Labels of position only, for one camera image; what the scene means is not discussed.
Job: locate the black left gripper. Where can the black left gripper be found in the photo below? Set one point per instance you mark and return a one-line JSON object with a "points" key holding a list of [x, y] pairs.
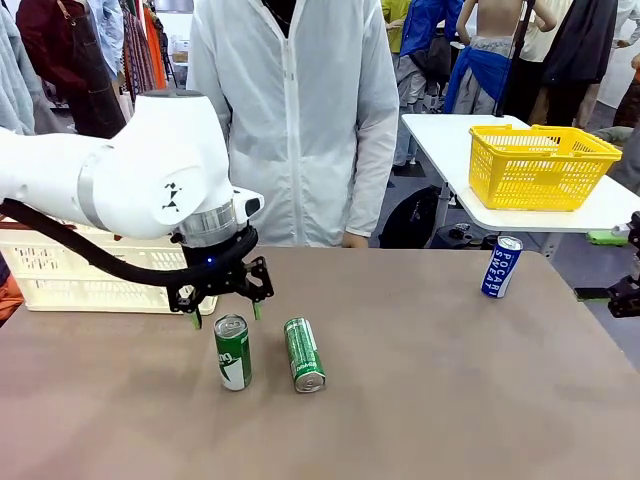
{"points": [[225, 287]]}

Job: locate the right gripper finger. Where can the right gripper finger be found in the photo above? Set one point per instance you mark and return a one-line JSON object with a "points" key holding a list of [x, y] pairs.
{"points": [[625, 297], [607, 238]]}

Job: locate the green and white drink can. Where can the green and white drink can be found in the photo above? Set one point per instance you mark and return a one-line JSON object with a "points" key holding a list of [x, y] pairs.
{"points": [[232, 355]]}

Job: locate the blue Pocari Sweat can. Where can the blue Pocari Sweat can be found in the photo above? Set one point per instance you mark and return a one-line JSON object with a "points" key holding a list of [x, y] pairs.
{"points": [[500, 270]]}

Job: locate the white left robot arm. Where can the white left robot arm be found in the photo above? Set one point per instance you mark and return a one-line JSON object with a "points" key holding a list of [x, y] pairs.
{"points": [[150, 165]]}

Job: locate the person left forearm white sleeve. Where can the person left forearm white sleeve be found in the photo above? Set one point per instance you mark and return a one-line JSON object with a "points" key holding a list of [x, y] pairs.
{"points": [[372, 190]]}

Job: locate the yellow plastic basket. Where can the yellow plastic basket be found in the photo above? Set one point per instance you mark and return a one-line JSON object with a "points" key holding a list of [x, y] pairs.
{"points": [[540, 175]]}

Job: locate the cream plastic shopping basket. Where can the cream plastic shopping basket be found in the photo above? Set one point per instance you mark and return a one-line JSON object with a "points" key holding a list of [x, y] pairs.
{"points": [[75, 290]]}

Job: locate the person left hand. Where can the person left hand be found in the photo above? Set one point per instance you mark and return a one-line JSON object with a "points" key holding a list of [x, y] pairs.
{"points": [[356, 241]]}

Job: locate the white side table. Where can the white side table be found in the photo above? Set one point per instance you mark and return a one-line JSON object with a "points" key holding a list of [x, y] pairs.
{"points": [[550, 221]]}

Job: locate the black objects under side table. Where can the black objects under side table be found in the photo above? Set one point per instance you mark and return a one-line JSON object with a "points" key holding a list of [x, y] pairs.
{"points": [[492, 242]]}

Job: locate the person in brown top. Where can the person in brown top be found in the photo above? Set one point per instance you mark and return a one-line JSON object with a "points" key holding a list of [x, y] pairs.
{"points": [[631, 100]]}

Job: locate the person in white jacket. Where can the person in white jacket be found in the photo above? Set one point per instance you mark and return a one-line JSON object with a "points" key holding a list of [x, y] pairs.
{"points": [[300, 125]]}

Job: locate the black hanging garment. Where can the black hanging garment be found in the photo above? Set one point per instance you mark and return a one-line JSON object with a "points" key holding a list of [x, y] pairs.
{"points": [[580, 50]]}

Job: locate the black bag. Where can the black bag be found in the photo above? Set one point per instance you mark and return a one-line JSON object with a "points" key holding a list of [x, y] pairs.
{"points": [[410, 220]]}

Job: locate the orange cloth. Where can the orange cloth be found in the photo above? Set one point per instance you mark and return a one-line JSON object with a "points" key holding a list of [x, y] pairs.
{"points": [[10, 300]]}

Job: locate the mannequin with blue cloth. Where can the mannequin with blue cloth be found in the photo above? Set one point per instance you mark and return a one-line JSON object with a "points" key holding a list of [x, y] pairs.
{"points": [[492, 55]]}

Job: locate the cardboard box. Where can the cardboard box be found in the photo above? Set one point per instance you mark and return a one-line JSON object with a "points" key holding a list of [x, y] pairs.
{"points": [[181, 55]]}

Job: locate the orange hanging garment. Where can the orange hanging garment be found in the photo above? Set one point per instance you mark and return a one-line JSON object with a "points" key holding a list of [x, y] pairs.
{"points": [[156, 50]]}

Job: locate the patterned hanging garment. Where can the patterned hanging garment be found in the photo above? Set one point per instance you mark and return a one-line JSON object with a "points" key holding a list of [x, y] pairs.
{"points": [[135, 55]]}

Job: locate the dark red apron garment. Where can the dark red apron garment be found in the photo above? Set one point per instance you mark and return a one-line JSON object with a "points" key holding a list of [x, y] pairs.
{"points": [[75, 60]]}

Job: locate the person in blue shirt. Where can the person in blue shirt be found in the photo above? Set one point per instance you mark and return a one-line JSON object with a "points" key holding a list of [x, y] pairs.
{"points": [[425, 25]]}

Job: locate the light blue hanging shirt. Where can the light blue hanging shirt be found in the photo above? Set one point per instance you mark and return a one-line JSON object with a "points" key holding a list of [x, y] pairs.
{"points": [[110, 30]]}

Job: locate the grey hanging sweater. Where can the grey hanging sweater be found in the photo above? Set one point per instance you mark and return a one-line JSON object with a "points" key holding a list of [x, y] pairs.
{"points": [[20, 75]]}

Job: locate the person in yellow green shirt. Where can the person in yellow green shirt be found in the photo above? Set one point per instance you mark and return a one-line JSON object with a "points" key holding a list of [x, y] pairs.
{"points": [[395, 25]]}

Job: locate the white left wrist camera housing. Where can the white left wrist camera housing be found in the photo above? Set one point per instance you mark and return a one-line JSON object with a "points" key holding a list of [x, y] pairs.
{"points": [[250, 202]]}

